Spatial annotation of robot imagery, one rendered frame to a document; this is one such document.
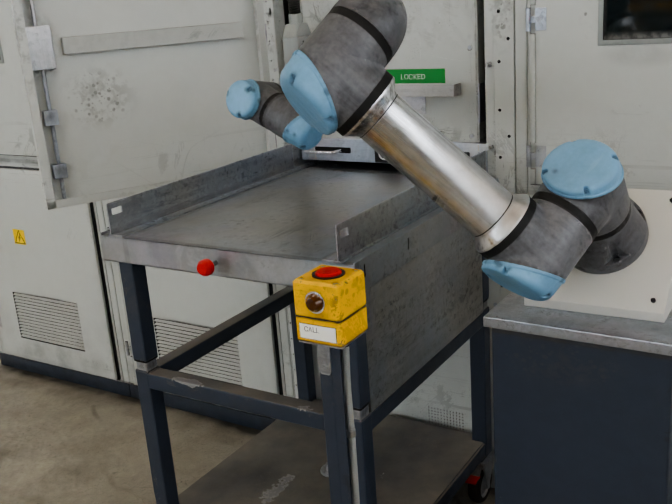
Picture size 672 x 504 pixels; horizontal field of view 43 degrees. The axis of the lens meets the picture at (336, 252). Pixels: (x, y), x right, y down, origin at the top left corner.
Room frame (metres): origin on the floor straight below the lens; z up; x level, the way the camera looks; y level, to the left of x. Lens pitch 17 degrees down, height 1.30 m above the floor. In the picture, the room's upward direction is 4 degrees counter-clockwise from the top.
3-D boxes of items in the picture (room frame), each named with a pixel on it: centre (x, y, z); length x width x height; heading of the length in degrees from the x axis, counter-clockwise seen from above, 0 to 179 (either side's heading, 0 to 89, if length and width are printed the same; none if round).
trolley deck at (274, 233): (1.84, 0.05, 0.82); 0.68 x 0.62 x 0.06; 147
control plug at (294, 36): (2.21, 0.06, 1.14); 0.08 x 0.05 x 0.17; 147
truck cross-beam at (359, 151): (2.17, -0.17, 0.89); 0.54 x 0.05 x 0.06; 57
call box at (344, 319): (1.19, 0.01, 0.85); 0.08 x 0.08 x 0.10; 57
